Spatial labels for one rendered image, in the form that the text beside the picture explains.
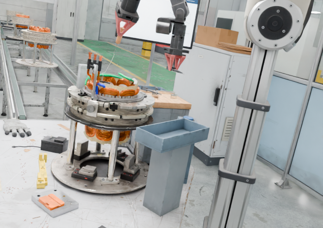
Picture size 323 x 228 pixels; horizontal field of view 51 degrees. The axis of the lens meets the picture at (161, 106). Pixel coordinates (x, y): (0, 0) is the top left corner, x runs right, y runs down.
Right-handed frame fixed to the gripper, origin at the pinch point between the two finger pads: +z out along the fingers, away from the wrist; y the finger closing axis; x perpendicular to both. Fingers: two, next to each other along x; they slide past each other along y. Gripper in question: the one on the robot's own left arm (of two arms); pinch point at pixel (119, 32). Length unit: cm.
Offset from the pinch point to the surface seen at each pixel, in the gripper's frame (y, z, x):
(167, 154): 40.4, 17.5, 15.1
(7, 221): 49, 42, -27
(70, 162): 19, 47, -7
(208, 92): -157, 108, 157
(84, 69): 1.8, 16.5, -8.4
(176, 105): 4.4, 22.9, 31.7
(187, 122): 25.2, 15.4, 26.5
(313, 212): -25, 127, 223
